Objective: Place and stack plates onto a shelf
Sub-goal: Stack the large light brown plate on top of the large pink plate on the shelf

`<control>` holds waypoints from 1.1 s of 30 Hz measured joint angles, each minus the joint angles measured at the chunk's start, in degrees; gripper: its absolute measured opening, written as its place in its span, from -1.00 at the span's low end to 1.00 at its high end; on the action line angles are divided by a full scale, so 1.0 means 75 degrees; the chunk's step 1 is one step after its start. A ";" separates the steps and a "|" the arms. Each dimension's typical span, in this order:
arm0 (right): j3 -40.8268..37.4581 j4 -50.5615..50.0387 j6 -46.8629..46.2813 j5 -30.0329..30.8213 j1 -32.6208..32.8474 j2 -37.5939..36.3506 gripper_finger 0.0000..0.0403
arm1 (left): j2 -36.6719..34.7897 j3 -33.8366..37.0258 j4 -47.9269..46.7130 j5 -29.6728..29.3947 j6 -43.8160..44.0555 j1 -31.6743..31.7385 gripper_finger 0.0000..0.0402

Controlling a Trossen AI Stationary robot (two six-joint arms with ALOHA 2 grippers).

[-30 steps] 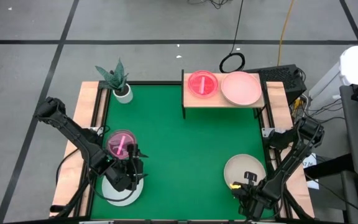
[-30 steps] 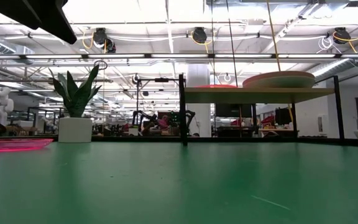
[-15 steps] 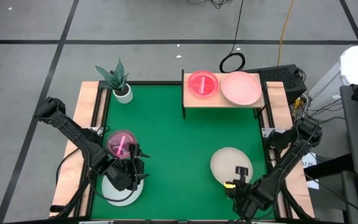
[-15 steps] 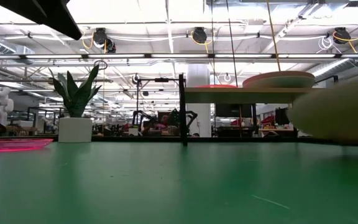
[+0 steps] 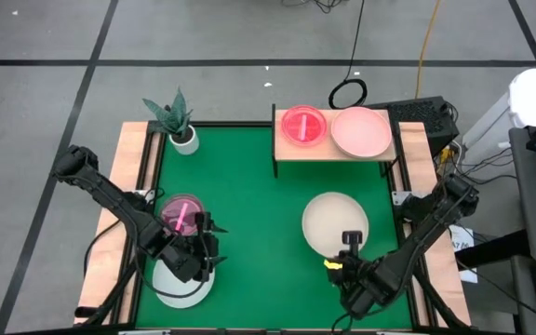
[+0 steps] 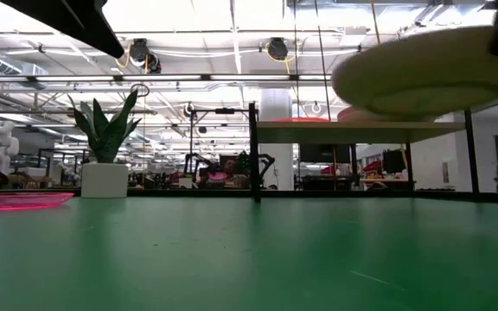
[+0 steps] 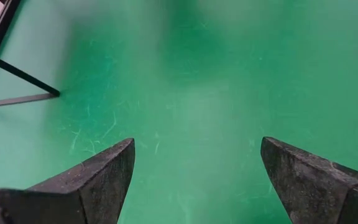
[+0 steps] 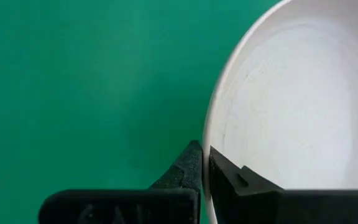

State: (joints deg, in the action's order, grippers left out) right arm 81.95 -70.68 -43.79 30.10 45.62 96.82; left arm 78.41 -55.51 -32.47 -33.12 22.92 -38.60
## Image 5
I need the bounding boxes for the pale blue round plate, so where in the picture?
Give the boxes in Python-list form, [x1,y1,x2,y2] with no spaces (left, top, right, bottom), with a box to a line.
[151,258,217,310]

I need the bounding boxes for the tangled cables bundle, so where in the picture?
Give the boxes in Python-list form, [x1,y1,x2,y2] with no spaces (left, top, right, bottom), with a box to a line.
[435,101,518,187]

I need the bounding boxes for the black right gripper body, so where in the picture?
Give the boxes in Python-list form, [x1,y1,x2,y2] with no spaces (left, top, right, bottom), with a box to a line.
[327,253,383,322]

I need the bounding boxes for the black coiled floor cable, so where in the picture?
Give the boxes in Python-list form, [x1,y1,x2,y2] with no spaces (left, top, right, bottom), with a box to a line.
[327,0,369,109]

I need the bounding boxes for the artificial plant white pot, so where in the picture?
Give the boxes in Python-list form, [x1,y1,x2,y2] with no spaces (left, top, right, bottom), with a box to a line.
[141,87,200,156]

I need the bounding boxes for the beige round plate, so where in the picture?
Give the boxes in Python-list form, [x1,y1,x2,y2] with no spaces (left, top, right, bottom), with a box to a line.
[301,191,370,260]

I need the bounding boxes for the yellow floor cable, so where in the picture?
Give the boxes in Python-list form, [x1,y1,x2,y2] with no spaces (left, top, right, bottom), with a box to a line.
[414,0,444,100]

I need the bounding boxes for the black desk leg bar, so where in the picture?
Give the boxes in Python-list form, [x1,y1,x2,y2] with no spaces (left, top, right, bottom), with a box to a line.
[453,229,532,270]

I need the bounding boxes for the pink transparent glass plate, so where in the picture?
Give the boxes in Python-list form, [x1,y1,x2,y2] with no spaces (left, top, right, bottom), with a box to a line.
[280,104,328,148]
[159,193,206,236]

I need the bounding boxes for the wooden shelf black legs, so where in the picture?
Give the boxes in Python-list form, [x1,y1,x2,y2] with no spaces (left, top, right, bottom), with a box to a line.
[271,102,402,179]

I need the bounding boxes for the black computer box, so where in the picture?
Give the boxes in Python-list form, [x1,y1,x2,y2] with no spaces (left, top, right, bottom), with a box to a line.
[378,96,461,158]

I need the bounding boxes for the green table mat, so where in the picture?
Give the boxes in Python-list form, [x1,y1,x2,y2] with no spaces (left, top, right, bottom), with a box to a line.
[135,126,413,329]

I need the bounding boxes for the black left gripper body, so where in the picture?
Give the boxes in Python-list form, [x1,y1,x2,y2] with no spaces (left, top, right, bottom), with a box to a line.
[158,211,220,284]

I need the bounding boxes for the salmon pink round plate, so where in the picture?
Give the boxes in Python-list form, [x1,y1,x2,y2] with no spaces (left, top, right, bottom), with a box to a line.
[330,106,394,159]

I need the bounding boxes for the white paper sheet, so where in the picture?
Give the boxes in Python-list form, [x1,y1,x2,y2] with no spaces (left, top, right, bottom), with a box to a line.
[448,223,479,285]

